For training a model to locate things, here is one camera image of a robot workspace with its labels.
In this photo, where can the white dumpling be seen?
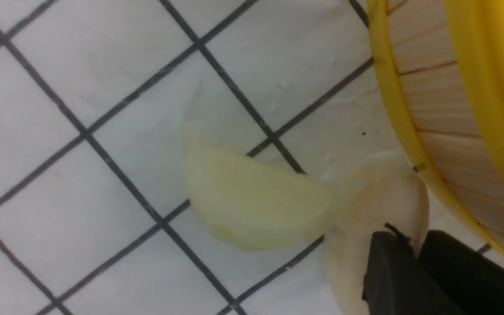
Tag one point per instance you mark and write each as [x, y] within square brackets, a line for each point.
[395, 195]

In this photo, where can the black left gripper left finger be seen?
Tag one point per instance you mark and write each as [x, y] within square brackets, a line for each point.
[396, 284]

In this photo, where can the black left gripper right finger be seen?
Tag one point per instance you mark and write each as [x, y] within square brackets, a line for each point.
[473, 282]

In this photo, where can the white black grid tablecloth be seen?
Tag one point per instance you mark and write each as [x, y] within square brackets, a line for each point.
[94, 95]

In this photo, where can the bamboo steamer tray yellow rim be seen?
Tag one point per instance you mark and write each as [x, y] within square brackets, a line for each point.
[440, 70]

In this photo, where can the pale green dumpling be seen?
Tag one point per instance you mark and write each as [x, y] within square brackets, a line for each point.
[253, 205]

